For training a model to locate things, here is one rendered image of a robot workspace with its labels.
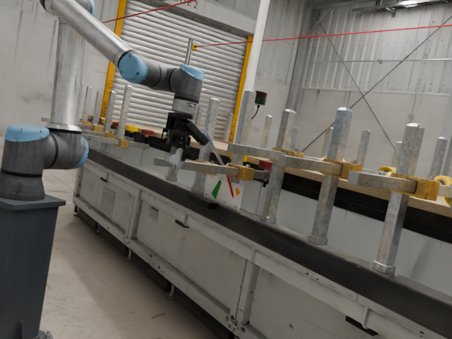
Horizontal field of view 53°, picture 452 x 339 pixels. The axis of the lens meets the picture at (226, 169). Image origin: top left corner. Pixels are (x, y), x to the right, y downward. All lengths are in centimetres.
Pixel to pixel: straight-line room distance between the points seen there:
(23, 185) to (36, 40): 755
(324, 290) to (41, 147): 115
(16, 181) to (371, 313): 130
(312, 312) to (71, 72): 135
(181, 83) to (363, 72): 948
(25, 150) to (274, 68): 1032
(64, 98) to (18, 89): 726
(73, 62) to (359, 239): 130
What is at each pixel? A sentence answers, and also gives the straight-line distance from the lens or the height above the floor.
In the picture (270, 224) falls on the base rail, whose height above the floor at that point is 70.
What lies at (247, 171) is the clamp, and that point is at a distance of 177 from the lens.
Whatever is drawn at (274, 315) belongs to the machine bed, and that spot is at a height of 27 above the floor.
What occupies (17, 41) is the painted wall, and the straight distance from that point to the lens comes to 925.
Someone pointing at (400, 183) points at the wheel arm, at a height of 95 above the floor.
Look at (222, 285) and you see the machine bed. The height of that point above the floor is 25.
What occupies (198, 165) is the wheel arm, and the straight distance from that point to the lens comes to 168.
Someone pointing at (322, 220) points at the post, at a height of 78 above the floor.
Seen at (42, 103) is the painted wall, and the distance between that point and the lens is 932.
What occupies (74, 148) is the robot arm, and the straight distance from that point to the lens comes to 198.
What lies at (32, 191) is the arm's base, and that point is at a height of 64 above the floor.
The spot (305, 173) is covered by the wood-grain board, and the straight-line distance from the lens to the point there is 183.
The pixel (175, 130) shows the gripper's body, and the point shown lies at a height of 97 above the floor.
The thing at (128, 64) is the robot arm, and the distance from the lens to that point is 158.
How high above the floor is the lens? 100
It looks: 5 degrees down
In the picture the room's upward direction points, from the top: 11 degrees clockwise
